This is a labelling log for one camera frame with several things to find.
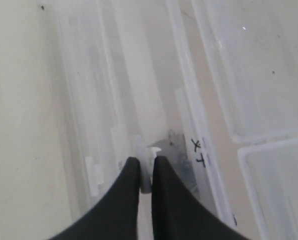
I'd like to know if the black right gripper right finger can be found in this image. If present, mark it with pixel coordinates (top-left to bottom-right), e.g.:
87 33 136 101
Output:
151 156 246 240

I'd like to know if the white plastic drawer cabinet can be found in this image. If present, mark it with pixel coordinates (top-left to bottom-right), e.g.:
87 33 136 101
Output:
43 0 298 240

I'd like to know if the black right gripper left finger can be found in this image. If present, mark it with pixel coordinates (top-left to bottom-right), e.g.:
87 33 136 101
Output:
52 157 141 240

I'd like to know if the clear drawer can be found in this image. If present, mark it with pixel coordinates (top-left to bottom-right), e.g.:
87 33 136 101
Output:
192 0 298 143
238 138 298 240
97 0 235 227

